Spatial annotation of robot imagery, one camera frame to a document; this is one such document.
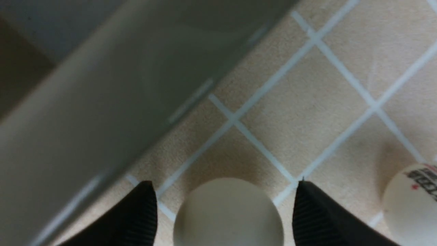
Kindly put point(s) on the white table-tennis ball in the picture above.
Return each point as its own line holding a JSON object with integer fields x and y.
{"x": 228, "y": 212}
{"x": 410, "y": 205}

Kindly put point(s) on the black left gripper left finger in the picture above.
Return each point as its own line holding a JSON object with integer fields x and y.
{"x": 133, "y": 221}

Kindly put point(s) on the beige checkered tablecloth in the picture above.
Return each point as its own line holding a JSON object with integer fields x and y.
{"x": 342, "y": 92}

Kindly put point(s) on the olive green plastic bin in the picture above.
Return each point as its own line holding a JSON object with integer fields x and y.
{"x": 131, "y": 81}

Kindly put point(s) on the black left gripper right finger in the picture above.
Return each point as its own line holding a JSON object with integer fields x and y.
{"x": 318, "y": 220}

